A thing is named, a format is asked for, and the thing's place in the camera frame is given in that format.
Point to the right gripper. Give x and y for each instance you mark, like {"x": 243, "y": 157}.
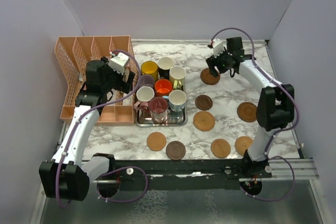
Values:
{"x": 210, "y": 62}

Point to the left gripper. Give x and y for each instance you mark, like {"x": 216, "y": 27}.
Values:
{"x": 123, "y": 85}

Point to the brown ringed wooden coaster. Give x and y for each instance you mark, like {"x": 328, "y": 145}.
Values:
{"x": 207, "y": 78}

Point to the dark walnut coaster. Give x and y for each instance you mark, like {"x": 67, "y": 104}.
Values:
{"x": 175, "y": 150}
{"x": 203, "y": 102}

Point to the woven rattan coaster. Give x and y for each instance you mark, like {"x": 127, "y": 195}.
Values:
{"x": 204, "y": 121}
{"x": 242, "y": 144}

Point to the dark walnut front coaster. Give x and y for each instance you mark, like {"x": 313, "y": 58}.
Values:
{"x": 175, "y": 150}

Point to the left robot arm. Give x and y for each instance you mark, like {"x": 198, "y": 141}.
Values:
{"x": 65, "y": 176}

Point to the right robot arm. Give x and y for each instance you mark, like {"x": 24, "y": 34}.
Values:
{"x": 275, "y": 109}

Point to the light wood round coaster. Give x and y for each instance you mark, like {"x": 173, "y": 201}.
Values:
{"x": 156, "y": 141}

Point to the light wood grooved coaster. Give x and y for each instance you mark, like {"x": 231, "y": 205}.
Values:
{"x": 220, "y": 148}

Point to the lilac mug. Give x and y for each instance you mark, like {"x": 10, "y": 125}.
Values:
{"x": 146, "y": 80}

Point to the white stationery package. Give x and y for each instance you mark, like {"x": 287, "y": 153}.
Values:
{"x": 128, "y": 100}

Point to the orange mug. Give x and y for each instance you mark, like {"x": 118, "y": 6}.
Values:
{"x": 163, "y": 87}

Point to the pale yellow mug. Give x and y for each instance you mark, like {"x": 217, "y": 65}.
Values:
{"x": 177, "y": 76}

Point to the black mug white inside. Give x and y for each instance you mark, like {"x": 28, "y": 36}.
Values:
{"x": 164, "y": 65}

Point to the dusty pink mug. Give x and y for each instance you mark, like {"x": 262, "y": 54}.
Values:
{"x": 158, "y": 108}

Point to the stainless steel tray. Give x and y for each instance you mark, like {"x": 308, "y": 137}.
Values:
{"x": 143, "y": 118}

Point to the light blue mug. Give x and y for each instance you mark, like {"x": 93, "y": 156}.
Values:
{"x": 177, "y": 100}

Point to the peach plastic file organizer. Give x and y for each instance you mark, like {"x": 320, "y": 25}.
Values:
{"x": 73, "y": 53}

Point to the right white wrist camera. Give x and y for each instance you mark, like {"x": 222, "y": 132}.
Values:
{"x": 217, "y": 46}

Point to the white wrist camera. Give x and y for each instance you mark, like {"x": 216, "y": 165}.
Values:
{"x": 118, "y": 62}
{"x": 217, "y": 46}

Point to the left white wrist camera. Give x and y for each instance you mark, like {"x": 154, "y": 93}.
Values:
{"x": 118, "y": 62}

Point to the white mug pink handle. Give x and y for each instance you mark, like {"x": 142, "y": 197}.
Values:
{"x": 144, "y": 95}

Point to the black front mounting rail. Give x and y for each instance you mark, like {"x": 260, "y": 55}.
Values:
{"x": 188, "y": 174}

